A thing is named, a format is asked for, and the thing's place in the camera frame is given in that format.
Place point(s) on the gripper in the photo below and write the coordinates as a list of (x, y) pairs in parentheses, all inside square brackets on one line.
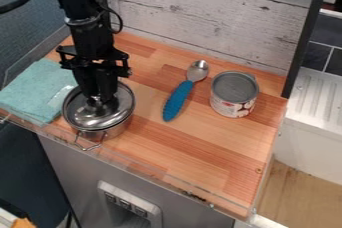
[(95, 60)]

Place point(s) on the silver pot lid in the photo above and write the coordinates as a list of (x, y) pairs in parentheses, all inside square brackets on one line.
[(116, 112)]

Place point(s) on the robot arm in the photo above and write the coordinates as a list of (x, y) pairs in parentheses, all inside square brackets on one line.
[(84, 2)]

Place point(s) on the silver pot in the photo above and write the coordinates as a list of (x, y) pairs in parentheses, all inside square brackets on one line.
[(109, 134)]

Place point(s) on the teal cloth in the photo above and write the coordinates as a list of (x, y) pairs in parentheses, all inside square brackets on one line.
[(31, 88)]

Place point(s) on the silver can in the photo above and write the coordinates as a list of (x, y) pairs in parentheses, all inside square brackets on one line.
[(231, 100)]

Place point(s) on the white cabinet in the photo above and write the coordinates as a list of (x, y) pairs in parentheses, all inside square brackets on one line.
[(311, 115)]

